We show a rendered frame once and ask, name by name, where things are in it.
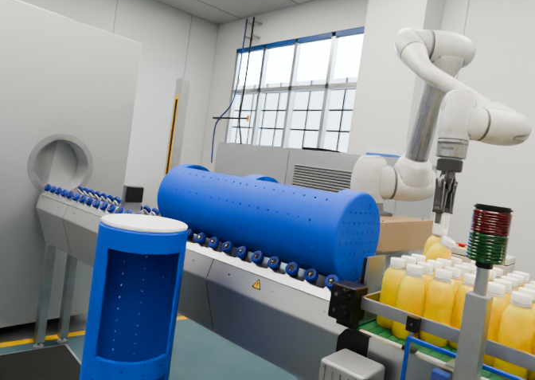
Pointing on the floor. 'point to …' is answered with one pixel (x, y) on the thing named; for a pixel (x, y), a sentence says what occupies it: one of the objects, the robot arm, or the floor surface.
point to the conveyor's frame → (373, 350)
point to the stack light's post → (472, 337)
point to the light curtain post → (177, 124)
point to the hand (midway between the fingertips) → (440, 224)
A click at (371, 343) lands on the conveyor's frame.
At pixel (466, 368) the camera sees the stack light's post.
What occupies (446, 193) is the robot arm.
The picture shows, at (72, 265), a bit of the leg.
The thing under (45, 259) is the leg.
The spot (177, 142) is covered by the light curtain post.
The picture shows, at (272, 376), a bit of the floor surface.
